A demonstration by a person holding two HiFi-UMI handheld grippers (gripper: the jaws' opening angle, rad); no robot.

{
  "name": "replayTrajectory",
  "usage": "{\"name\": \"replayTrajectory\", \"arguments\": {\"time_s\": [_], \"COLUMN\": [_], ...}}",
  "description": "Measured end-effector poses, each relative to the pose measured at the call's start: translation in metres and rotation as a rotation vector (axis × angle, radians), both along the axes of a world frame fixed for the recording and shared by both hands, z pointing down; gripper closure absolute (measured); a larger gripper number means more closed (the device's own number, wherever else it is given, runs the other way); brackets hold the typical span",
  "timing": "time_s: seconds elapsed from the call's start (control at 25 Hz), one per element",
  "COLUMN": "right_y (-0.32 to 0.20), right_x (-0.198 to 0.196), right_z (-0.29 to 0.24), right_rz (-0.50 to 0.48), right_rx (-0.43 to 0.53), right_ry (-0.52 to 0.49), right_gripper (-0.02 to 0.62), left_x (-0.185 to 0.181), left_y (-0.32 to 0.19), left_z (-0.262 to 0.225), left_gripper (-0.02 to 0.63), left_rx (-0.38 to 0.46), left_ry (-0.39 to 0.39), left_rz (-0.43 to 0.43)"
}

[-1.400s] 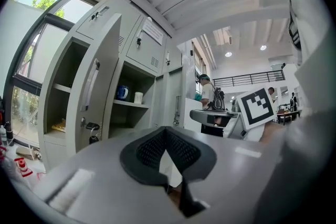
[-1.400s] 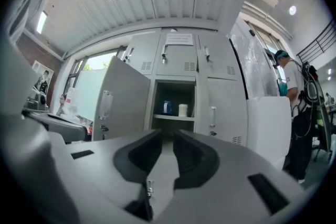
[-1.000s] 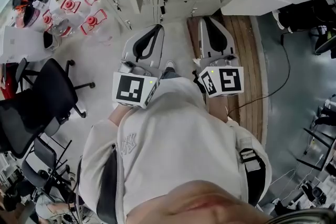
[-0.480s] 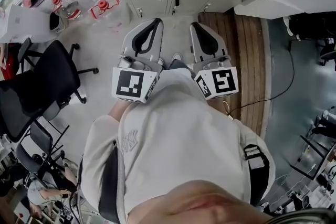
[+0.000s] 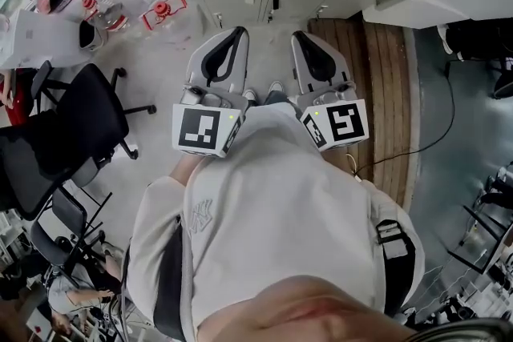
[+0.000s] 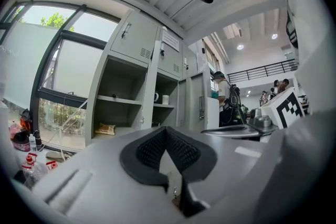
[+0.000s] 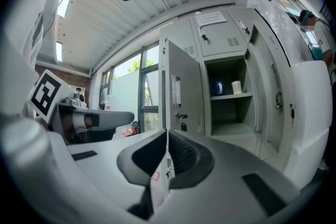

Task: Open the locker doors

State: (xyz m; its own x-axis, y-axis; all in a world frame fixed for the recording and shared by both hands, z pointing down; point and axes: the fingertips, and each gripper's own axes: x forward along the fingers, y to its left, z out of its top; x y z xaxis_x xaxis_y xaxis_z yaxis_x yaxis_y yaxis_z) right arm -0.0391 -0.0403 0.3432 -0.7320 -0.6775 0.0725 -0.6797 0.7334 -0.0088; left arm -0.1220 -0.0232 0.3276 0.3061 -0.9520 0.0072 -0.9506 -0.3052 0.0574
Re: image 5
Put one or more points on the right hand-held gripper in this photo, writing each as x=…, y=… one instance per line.
x=344, y=124

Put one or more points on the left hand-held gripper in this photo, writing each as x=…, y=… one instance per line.
x=200, y=128

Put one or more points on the person's left forearm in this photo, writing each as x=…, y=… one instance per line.
x=184, y=170

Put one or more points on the person's left white shoe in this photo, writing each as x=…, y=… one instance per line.
x=250, y=94

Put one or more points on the person's white shoe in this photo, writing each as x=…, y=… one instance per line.
x=276, y=86
x=250, y=94

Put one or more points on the person's right white shoe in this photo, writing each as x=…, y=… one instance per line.
x=276, y=86

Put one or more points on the person's blue jeans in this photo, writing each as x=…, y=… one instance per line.
x=276, y=97

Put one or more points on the wooden pallet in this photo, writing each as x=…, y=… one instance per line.
x=384, y=92

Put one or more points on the white trash bin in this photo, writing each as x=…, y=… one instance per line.
x=89, y=36

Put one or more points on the black office chair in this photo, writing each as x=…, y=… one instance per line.
x=80, y=120

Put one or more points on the person's white shirt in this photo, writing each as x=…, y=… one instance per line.
x=272, y=220

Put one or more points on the dark grey chair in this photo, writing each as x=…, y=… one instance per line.
x=42, y=76

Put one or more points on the white box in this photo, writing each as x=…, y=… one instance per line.
x=40, y=36

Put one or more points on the grey folding chair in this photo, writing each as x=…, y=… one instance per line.
x=68, y=212

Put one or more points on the person's face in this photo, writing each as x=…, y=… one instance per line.
x=304, y=312

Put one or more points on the grey head camera mount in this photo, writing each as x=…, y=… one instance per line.
x=481, y=332

